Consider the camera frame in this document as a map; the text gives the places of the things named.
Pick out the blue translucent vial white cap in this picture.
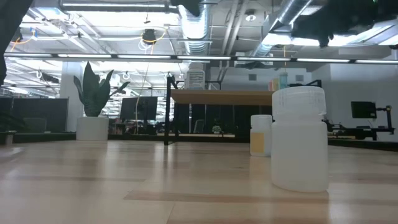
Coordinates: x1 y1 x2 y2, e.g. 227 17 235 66
278 72 289 91

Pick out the plain white plastic bottle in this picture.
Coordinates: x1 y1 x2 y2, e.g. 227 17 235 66
269 86 330 194

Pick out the small white yellow-label bottle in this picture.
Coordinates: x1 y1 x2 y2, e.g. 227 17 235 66
249 114 274 157

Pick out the black monitor on arm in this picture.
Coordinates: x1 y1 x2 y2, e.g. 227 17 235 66
350 101 377 119

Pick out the wooden shelf board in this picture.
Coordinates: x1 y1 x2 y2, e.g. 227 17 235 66
170 89 273 106

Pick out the black ceiling device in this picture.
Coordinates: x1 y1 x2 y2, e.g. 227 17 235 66
142 29 157 44

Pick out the long ceiling light strip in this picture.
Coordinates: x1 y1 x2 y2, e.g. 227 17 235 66
3 52 398 65

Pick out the black background robot workstation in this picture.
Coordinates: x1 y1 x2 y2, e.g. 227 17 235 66
323 119 396 141

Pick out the black desk monitor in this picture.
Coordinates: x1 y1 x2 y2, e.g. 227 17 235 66
119 96 159 122

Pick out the green snake plant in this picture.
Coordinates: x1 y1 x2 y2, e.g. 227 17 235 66
73 60 131 118

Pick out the white plant pot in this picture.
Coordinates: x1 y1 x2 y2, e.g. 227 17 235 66
75 116 110 142

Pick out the dark office partition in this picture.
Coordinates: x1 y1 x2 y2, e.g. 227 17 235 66
0 97 70 134

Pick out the silver ceiling duct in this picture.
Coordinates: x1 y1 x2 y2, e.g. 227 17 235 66
177 1 213 55
248 0 313 58

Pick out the black aluminium table frame rail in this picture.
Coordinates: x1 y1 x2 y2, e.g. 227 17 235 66
328 138 398 152
0 132 77 144

